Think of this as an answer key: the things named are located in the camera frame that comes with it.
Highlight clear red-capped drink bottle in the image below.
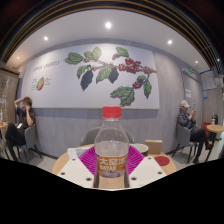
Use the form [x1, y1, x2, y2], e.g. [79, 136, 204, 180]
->
[93, 105, 130, 190]

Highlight grey chair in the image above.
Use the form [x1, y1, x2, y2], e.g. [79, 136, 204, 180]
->
[172, 123, 198, 164]
[13, 123, 44, 160]

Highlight round wooden side table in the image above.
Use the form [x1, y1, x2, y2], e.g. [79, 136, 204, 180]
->
[204, 124, 224, 163]

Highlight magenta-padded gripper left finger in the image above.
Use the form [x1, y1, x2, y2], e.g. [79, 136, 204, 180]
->
[56, 145, 100, 190]

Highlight white printed paper sheet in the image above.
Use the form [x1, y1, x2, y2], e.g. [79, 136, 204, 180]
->
[67, 147, 88, 160]

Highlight grey rounded armchair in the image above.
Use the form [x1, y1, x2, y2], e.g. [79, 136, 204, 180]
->
[79, 125, 136, 147]

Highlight person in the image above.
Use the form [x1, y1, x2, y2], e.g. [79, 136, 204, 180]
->
[4, 96, 36, 163]
[176, 99, 213, 164]

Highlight red bin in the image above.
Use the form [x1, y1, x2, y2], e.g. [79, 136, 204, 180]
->
[203, 121, 212, 138]

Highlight round ceiling lights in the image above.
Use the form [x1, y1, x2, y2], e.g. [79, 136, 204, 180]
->
[14, 21, 201, 64]

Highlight small brown cardboard box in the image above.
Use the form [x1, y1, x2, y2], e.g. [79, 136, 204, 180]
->
[144, 139, 164, 155]

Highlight flat round red coaster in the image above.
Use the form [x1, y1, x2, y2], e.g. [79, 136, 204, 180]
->
[154, 155, 171, 167]

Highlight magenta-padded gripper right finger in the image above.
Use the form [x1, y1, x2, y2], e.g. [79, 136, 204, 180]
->
[124, 145, 168, 190]

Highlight white wall notice board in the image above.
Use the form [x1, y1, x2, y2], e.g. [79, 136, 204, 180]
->
[199, 69, 219, 91]

